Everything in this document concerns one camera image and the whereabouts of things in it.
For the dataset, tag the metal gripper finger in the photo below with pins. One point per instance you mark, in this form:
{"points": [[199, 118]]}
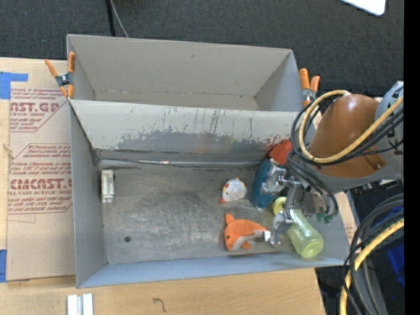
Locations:
{"points": [[273, 181], [279, 228]]}

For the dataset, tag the blue bottle with red cap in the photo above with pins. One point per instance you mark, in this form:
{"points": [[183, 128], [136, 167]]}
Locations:
{"points": [[260, 200]]}

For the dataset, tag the yellow-green clear plastic bottle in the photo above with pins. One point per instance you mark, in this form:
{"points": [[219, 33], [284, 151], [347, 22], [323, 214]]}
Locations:
{"points": [[306, 239]]}

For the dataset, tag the orange toy fish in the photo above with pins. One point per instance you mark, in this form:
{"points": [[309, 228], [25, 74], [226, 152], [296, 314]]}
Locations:
{"points": [[241, 231]]}

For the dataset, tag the white toy chicken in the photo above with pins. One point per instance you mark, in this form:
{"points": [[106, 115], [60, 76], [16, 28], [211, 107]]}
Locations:
{"points": [[234, 190]]}

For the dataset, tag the grey metal bin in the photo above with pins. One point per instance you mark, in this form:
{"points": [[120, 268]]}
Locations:
{"points": [[170, 215]]}

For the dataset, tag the white clear plastic block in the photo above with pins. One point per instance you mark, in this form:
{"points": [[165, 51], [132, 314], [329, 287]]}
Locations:
{"points": [[107, 185]]}

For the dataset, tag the brown cardboard board red print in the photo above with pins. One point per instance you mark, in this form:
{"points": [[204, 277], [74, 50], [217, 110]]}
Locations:
{"points": [[39, 235]]}

